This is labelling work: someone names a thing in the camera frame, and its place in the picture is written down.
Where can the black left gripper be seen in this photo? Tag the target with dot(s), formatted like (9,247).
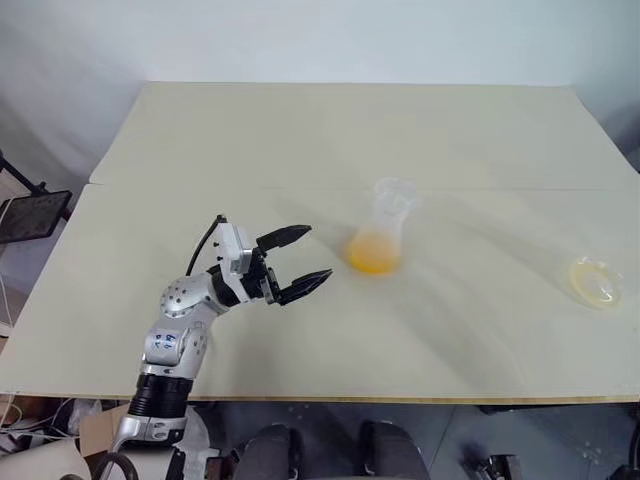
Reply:
(260,282)

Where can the clear flask with yellow liquid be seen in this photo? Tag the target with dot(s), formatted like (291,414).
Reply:
(382,235)

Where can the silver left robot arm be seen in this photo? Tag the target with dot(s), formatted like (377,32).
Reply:
(172,345)

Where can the dark rounded shape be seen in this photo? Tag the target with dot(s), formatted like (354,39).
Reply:
(270,452)
(390,452)

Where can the white plastic bag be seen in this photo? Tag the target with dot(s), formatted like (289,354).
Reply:
(200,440)

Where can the brown cardboard box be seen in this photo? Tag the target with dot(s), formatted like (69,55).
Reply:
(102,427)

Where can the black monitor on stand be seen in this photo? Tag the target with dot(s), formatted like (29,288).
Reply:
(31,217)

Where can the black metal rack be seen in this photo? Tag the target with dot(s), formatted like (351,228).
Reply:
(20,172)

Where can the white rounded cover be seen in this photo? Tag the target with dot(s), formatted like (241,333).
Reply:
(40,462)

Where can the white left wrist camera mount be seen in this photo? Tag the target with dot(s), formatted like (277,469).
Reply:
(231,247)

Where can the dark metal bracket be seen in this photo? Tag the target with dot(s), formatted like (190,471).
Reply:
(492,467)

